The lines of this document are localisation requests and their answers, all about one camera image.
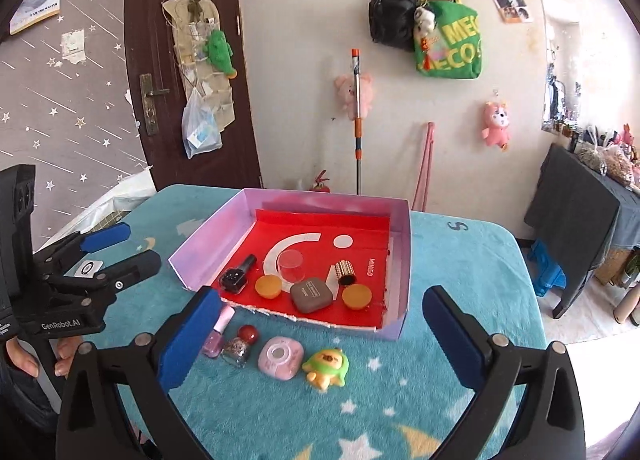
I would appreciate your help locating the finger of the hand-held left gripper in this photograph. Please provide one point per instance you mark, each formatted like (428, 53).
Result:
(107, 235)
(140, 265)

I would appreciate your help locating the green dinosaur plush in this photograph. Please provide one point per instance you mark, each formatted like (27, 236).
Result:
(220, 52)

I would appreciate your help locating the white plastic sheet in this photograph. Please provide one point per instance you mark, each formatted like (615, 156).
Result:
(115, 200)

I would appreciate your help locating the blue plastic stool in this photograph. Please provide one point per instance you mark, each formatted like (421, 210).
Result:
(547, 267)

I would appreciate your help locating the red tassel charm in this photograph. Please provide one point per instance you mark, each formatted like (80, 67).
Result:
(425, 52)

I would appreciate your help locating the green yellow toy figure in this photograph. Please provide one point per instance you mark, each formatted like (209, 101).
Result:
(327, 367)

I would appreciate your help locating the black nail polish bottle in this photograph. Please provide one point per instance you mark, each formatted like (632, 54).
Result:
(234, 280)

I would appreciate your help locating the teal printed blanket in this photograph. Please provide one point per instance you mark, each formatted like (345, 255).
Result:
(450, 250)

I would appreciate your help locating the black cloth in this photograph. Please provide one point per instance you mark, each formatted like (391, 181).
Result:
(570, 220)

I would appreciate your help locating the clear plastic cup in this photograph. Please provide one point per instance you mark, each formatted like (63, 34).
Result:
(291, 265)

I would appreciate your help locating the pale wall poster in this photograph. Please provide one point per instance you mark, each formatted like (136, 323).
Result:
(35, 4)

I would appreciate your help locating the dark brown door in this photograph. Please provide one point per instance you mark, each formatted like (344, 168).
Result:
(150, 39)

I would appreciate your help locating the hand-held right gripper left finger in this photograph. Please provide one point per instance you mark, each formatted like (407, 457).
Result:
(185, 340)

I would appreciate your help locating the pink folding stick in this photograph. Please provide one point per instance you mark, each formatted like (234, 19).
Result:
(424, 169)

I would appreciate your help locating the green tote bag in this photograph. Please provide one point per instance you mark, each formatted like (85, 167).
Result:
(457, 49)

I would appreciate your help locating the pink pig plush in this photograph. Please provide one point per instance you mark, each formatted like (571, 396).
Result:
(345, 94)

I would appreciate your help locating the brown eye shadow case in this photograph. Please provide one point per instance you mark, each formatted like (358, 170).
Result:
(310, 296)

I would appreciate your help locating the beige hanging organizer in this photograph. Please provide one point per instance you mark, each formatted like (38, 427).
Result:
(187, 49)

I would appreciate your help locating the pink round compact case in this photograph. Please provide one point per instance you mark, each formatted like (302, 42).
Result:
(280, 357)

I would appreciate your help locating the pink fox plush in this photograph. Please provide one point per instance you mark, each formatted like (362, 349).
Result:
(496, 124)

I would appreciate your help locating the red fire extinguisher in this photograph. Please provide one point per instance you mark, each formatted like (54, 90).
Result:
(320, 184)

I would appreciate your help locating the gold studded tube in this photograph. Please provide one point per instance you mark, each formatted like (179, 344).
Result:
(345, 272)

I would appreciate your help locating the clear plastic bag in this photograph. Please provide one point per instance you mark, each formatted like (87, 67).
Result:
(200, 129)

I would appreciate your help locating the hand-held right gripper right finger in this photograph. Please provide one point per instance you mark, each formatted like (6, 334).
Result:
(452, 340)

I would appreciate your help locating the pink nail polish bottle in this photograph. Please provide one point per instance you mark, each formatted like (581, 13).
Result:
(214, 340)

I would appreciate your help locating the purple cardboard box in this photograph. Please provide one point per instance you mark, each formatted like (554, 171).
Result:
(225, 220)

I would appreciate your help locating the amber round jar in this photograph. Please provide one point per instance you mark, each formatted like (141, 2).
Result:
(357, 296)
(268, 286)

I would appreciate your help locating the person's left hand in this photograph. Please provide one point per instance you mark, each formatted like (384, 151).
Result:
(22, 360)

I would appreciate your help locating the glitter nail polish bottle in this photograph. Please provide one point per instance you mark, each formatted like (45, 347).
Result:
(236, 350)

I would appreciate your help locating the pink bunny figure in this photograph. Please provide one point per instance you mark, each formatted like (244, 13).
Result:
(627, 134)

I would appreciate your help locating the wall mirror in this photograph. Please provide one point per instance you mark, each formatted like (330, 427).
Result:
(560, 59)

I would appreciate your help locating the black backpack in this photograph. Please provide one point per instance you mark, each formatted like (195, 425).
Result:
(390, 14)

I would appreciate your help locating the mop pole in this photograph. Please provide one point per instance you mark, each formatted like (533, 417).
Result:
(357, 139)

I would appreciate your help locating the blue grey tablecloth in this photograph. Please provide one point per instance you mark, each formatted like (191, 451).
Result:
(627, 220)

